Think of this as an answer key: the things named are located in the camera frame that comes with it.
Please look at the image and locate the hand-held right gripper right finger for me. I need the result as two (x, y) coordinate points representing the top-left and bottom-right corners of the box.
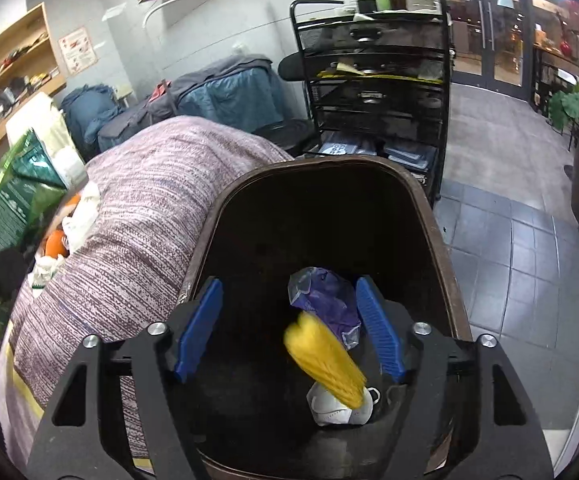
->
(354, 275), (555, 480)

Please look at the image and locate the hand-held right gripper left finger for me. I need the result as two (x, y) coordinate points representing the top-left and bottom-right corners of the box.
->
(26, 277), (223, 480)

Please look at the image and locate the purple plastic bag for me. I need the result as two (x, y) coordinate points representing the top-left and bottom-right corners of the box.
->
(288, 266), (365, 351)

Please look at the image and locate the white face mask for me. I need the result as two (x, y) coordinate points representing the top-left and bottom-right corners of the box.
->
(307, 382), (383, 427)

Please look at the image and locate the brown trash bin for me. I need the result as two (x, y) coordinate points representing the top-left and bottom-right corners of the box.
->
(176, 156), (474, 480)

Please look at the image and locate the striped purple bed blanket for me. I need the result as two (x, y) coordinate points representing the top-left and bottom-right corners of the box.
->
(6, 115), (295, 461)

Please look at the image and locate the orange fruit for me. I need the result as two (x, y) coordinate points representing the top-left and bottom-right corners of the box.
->
(44, 195), (82, 256)

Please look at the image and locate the blue flat box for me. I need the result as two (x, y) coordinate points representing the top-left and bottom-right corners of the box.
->
(384, 137), (437, 172)

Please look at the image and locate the blue packet with white print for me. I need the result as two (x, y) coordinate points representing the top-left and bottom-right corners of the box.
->
(319, 132), (380, 157)

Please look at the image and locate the cream bed sheet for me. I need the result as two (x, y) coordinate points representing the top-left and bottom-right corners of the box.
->
(0, 345), (45, 466)

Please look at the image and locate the black mesh cart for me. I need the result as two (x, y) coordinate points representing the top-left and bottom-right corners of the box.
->
(289, 0), (453, 206)

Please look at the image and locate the green printed bag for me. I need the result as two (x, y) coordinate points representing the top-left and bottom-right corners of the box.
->
(0, 130), (67, 261)

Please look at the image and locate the white plastic bag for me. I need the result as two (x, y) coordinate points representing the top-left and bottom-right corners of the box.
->
(6, 92), (87, 188)

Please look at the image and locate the blue cloth pile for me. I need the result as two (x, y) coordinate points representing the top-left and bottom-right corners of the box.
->
(60, 84), (120, 156)

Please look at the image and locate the black chair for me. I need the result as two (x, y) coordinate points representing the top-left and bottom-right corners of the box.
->
(252, 52), (323, 157)

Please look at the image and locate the glass entrance door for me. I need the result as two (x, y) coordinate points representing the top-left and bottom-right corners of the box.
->
(434, 0), (530, 101)

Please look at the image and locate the wooden bookcase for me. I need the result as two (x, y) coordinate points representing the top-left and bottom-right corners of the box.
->
(0, 2), (67, 181)

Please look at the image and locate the wall poster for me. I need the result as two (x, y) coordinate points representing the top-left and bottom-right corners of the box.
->
(58, 26), (96, 75)

